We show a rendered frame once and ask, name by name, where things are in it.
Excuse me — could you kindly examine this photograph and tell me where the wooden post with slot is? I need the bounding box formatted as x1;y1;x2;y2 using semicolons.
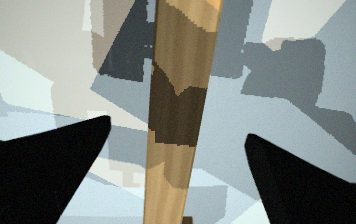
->
182;216;193;224

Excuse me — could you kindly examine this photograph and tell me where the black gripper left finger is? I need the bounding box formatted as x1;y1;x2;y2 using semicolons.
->
0;115;111;224

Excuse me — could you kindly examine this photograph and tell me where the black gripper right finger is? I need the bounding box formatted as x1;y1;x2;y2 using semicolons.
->
244;133;356;224

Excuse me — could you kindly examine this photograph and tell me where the wooden rail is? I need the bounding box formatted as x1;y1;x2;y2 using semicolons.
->
143;0;224;224

